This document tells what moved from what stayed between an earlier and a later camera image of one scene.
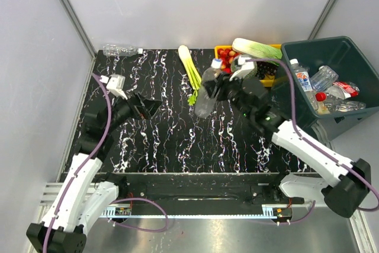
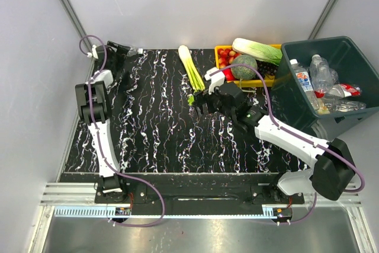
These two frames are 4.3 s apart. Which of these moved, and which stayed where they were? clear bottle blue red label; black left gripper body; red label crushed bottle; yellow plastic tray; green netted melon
Moved: black left gripper body
Stayed: yellow plastic tray; green netted melon; clear bottle blue red label; red label crushed bottle
